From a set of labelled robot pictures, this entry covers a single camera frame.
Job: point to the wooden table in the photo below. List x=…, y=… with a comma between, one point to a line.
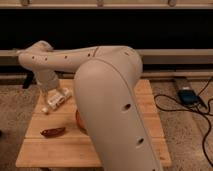
x=73, y=148

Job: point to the blue power adapter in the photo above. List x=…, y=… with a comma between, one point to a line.
x=187, y=97

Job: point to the white plastic bottle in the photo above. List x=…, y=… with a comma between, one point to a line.
x=54, y=104

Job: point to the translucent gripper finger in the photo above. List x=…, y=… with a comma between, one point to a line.
x=45, y=98
x=63, y=92

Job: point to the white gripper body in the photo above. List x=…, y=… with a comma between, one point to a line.
x=46, y=80

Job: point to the orange bowl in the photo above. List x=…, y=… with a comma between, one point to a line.
x=79, y=120

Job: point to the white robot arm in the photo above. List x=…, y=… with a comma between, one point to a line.
x=104, y=82

